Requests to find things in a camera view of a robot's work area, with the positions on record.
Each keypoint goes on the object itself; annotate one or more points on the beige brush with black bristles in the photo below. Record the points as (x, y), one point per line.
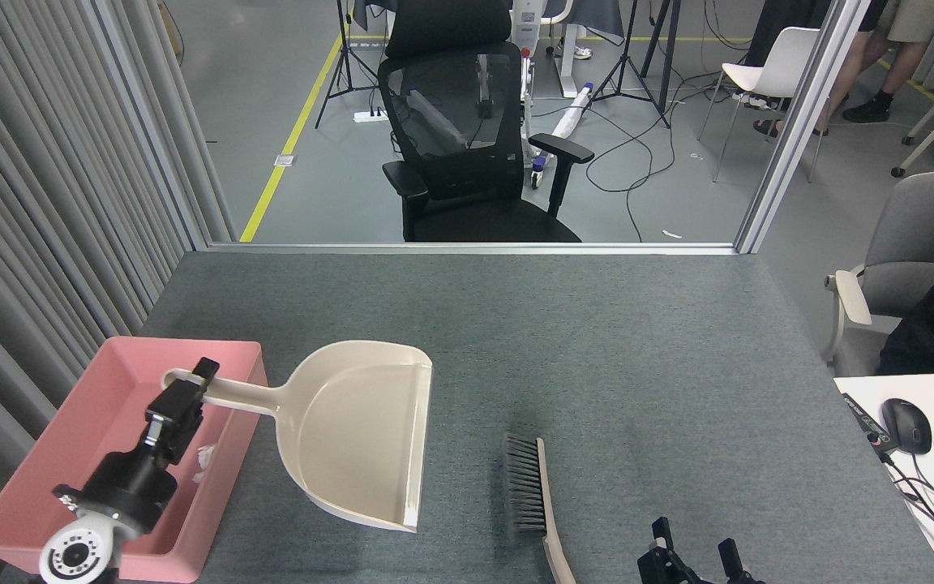
(544, 503)

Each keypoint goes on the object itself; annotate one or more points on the small black device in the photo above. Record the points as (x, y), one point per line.
(868, 422)

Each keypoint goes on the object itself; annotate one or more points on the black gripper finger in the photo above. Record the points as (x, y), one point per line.
(734, 568)
(666, 564)

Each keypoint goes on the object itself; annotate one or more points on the silver table edge rail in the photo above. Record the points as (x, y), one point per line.
(467, 247)

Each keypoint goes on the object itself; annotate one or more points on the person on white chair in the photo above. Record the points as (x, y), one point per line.
(765, 127)

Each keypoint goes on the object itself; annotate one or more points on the black tripod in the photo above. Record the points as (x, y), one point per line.
(627, 49)
(344, 40)

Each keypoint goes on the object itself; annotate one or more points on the black computer mouse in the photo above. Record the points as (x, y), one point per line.
(906, 426)

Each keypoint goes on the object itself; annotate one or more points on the white sneaker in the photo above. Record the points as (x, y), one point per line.
(576, 52)

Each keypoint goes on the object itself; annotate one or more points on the grey chair with white armrest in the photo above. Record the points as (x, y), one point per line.
(921, 235)

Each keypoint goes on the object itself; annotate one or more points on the beige plastic dustpan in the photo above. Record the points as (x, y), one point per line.
(353, 438)

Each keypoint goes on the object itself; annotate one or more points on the standing person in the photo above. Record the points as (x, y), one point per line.
(909, 24)

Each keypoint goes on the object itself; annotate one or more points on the black mesh office chair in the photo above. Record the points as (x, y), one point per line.
(459, 162)

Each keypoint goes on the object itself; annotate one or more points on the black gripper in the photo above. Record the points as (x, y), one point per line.
(130, 491)

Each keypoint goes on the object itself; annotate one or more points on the metal floor socket plate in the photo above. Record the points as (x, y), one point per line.
(284, 160)

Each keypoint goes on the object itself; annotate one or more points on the white stand on wheels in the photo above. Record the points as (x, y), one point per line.
(525, 24)

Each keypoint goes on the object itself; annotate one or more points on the white plastic chair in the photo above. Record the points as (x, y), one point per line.
(783, 61)

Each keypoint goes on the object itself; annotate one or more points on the white power strip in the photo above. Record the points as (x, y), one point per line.
(371, 116)

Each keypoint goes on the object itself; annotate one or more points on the pink plastic bin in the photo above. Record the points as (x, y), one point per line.
(70, 430)

